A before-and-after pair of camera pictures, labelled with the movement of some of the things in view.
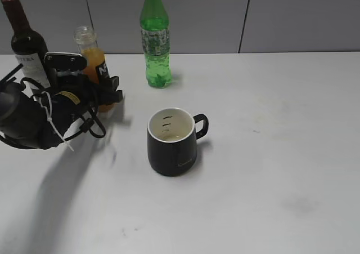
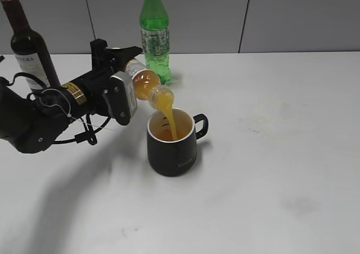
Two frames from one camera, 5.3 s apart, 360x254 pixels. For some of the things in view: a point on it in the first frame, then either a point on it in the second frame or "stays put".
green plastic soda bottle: (155, 35) stays put
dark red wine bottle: (28, 45) stays put
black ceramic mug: (172, 138) stays put
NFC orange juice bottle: (97, 71) -> (147, 84)
